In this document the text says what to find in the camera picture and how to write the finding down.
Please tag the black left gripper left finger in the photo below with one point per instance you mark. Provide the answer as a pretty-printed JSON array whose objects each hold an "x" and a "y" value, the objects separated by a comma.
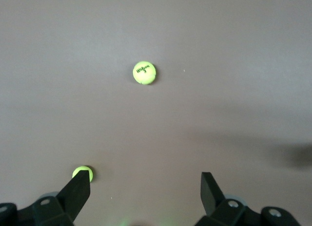
[{"x": 73, "y": 194}]

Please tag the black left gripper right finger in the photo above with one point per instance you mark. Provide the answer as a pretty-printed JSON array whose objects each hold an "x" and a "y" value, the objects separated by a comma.
[{"x": 209, "y": 194}]

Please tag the yellow-green tennis ball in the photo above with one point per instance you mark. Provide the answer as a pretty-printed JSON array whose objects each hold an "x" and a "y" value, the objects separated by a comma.
[
  {"x": 83, "y": 168},
  {"x": 143, "y": 73}
]

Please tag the brown table cover mat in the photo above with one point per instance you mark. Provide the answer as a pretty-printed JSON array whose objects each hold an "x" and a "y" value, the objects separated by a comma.
[{"x": 219, "y": 89}]

